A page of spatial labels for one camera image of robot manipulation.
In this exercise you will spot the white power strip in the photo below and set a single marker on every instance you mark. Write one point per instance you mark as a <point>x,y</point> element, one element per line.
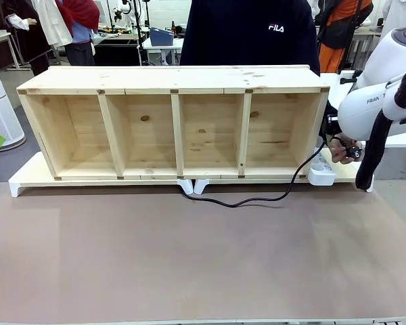
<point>321,177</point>

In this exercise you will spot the mannequin in black coat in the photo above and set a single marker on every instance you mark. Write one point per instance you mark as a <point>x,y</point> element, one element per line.
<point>23,34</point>

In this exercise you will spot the person's left hand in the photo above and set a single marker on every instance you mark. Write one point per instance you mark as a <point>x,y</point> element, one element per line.
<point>338,152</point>

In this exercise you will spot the mannequin with red scarf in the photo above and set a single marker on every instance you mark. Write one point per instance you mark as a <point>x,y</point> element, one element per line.
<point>81,20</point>

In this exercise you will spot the black tripod stand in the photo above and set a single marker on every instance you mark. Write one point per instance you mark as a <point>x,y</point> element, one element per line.
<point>140,34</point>

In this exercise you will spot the white lab coat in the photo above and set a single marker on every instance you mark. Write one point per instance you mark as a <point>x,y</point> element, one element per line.
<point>55,23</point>

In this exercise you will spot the blue box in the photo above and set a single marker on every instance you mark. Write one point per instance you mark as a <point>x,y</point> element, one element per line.
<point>160,36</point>

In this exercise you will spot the white air purifier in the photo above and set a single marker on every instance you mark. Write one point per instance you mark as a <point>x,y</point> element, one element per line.
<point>0,101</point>

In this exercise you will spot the person's dark FILA sweater torso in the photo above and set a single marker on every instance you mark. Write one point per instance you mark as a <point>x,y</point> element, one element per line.
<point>240,40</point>

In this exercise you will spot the pine shelf with four compartments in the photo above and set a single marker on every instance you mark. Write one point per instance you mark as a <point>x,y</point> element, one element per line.
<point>189,78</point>

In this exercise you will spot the black cabinet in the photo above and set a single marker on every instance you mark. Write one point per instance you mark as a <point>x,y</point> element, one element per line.
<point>116,50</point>

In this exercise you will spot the wood riser stand white legs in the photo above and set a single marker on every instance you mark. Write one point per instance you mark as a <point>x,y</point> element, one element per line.
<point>30,176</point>

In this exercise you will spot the white desk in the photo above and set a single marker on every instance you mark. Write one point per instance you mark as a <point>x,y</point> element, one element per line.
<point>162,50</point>

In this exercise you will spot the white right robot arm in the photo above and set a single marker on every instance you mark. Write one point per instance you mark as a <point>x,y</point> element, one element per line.
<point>362,115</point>

